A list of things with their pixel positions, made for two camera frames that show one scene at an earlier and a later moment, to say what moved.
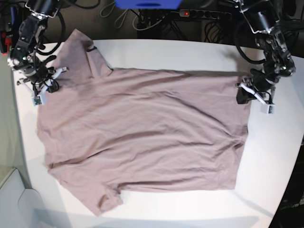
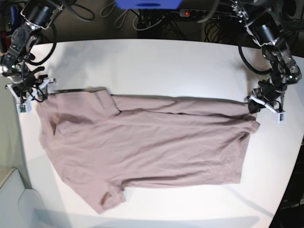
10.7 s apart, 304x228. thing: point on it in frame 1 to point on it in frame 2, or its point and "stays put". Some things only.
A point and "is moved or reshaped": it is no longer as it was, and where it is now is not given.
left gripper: [48, 80] to [34, 90]
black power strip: [208, 14] stays put
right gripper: [262, 90] to [275, 106]
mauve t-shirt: [106, 132] is moved or reshaped
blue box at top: [148, 4] stays put
